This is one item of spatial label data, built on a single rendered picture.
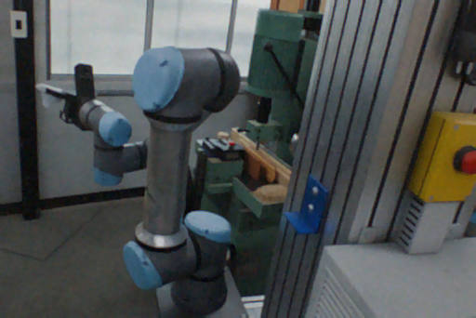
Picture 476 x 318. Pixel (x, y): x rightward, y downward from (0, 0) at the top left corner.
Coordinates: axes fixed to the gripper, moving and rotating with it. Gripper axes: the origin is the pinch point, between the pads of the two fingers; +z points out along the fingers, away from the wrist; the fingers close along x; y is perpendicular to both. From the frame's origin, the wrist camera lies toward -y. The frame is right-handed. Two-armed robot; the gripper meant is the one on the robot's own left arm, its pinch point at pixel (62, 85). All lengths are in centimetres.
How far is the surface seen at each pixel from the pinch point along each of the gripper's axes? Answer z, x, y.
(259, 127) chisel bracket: -13, 75, 7
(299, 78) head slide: -20, 83, -15
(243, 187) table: -26, 60, 26
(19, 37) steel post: 127, 29, 6
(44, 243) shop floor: 99, 45, 118
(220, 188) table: -18, 57, 30
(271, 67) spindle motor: -16, 69, -17
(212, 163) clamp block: -15, 53, 21
